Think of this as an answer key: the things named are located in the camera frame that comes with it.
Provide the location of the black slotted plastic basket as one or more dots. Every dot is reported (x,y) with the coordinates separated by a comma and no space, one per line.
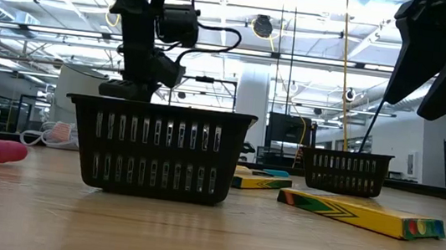
(343,175)
(156,153)

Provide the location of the black box-shaped monitor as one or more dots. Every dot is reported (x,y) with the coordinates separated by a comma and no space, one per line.
(290,128)

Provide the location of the pale cylindrical container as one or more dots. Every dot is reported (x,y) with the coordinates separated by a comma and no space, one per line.
(80,81)

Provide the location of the round hanging ceiling camera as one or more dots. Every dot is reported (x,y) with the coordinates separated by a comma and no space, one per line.
(350,94)

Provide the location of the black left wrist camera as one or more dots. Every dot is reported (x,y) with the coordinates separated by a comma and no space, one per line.
(179,25)

